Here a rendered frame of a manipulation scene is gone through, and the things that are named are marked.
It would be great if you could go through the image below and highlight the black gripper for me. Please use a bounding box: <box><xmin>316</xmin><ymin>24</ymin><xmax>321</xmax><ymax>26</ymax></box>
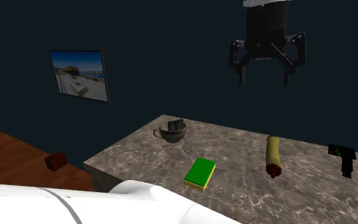
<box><xmin>228</xmin><ymin>1</ymin><xmax>307</xmax><ymax>88</ymax></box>

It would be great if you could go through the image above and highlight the hot dog in bun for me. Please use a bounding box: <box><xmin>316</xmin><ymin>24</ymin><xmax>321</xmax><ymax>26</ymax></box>
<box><xmin>265</xmin><ymin>135</ymin><xmax>283</xmax><ymax>179</ymax></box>

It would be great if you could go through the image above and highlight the small black block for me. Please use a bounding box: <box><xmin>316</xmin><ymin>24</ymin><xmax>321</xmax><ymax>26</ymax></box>
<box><xmin>167</xmin><ymin>118</ymin><xmax>184</xmax><ymax>132</ymax></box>

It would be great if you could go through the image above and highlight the grey patterned teacup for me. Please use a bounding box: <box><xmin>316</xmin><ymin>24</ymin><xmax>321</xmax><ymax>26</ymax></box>
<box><xmin>153</xmin><ymin>119</ymin><xmax>188</xmax><ymax>144</ymax></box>

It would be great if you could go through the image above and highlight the black and green toy gun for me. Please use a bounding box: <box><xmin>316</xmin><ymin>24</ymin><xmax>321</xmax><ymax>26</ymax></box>
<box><xmin>327</xmin><ymin>143</ymin><xmax>357</xmax><ymax>179</ymax></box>

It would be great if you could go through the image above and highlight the green and yellow sponge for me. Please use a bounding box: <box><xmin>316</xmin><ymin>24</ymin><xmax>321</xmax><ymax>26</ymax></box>
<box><xmin>183</xmin><ymin>157</ymin><xmax>217</xmax><ymax>192</ymax></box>

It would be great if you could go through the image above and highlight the small red box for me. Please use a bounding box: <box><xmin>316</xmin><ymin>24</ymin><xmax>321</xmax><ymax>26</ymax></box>
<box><xmin>44</xmin><ymin>151</ymin><xmax>68</xmax><ymax>172</ymax></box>

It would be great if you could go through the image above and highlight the brown wooden table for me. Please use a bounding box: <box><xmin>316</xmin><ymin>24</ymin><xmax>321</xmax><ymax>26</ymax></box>
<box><xmin>0</xmin><ymin>122</ymin><xmax>95</xmax><ymax>192</ymax></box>

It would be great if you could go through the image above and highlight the framed seaside wall picture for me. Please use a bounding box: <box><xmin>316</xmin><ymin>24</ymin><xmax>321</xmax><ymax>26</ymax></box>
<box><xmin>48</xmin><ymin>50</ymin><xmax>110</xmax><ymax>104</ymax></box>

